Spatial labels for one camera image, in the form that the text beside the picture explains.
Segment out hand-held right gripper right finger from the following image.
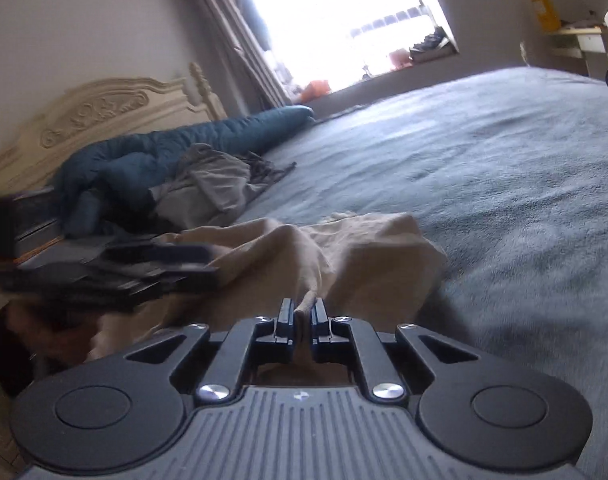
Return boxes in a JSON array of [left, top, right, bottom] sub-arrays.
[[310, 298, 481, 407]]

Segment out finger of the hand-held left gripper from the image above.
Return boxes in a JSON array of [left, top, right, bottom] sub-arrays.
[[102, 241, 215, 267], [84, 264, 221, 311]]

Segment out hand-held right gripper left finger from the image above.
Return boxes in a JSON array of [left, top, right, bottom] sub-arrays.
[[125, 298, 297, 407]]

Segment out beige pants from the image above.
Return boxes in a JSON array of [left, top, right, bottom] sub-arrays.
[[86, 211, 448, 388]]

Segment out dark hanging clothes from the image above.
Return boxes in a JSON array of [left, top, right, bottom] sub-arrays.
[[231, 0, 277, 53]]

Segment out person's left hand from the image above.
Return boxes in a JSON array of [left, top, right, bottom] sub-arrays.
[[6, 304, 107, 367]]

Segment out grey garment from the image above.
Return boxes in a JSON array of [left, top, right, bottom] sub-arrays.
[[148, 142, 271, 235]]

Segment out blue duvet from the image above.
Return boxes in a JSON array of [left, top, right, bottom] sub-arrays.
[[58, 105, 315, 240]]

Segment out dark fringed cloth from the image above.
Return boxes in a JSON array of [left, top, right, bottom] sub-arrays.
[[243, 154, 298, 188]]

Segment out cream carved headboard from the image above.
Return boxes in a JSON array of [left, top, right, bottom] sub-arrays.
[[0, 62, 231, 198]]

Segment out orange item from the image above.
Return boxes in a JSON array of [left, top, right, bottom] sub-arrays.
[[300, 79, 331, 104]]

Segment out grey curtain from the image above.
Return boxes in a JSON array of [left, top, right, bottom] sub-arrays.
[[168, 0, 295, 107]]

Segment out window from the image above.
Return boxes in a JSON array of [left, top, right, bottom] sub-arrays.
[[231, 0, 461, 93]]

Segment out white desk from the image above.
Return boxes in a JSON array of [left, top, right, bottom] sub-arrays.
[[548, 19, 608, 79]]

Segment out yellow box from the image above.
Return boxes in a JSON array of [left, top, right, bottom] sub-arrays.
[[530, 0, 563, 32]]

